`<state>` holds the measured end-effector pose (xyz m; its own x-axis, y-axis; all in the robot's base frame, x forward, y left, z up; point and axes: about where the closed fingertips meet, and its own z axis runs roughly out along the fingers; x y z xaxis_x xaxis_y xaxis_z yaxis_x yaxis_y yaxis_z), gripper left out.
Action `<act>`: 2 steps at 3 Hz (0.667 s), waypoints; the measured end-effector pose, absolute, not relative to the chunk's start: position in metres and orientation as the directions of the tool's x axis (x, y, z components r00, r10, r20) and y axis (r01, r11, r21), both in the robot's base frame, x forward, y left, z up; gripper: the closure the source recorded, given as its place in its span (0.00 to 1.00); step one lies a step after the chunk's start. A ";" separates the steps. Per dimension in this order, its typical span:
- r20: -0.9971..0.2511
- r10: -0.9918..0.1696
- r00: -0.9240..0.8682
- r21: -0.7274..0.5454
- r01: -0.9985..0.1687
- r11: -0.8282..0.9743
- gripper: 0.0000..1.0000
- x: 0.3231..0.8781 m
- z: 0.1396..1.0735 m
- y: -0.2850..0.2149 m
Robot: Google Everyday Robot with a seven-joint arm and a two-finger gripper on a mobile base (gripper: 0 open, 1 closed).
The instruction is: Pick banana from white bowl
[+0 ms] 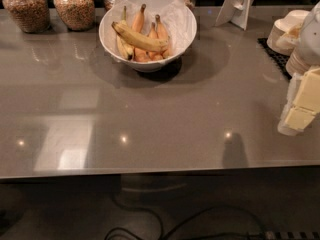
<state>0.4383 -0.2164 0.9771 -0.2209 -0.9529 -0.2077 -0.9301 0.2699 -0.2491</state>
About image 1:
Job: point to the large yellow top banana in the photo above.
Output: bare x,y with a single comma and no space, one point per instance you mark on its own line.
139,40

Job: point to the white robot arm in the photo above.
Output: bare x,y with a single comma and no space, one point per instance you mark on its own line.
309,36

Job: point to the white ceramic bowl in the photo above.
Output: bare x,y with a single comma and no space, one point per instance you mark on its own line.
108,41

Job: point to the orange banana middle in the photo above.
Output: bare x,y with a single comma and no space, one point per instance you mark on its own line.
154,56

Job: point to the orange banana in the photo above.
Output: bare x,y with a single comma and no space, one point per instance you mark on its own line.
154,56
163,34
138,21

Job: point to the orange banana right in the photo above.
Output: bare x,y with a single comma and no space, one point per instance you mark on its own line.
163,34

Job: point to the orange banana back left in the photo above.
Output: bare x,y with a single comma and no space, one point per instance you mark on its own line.
138,21

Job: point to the yellow green banana left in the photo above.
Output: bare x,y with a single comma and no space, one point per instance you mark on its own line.
126,50

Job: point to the stack of paper bowls front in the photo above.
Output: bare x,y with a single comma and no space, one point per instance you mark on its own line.
302,59

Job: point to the stack of paper bowls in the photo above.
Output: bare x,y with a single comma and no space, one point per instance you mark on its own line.
285,32
302,59

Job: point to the black rubber mat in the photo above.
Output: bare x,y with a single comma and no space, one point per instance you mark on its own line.
278,59

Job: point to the stack of paper bowls back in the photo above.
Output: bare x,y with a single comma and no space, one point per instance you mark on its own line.
285,32

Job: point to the white sign stand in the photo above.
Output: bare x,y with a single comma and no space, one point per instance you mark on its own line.
235,12

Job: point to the glass cereal jar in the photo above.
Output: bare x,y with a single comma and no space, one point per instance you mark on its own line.
77,15
31,16

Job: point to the glass cereal jar far left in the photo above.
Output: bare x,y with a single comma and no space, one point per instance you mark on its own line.
31,16

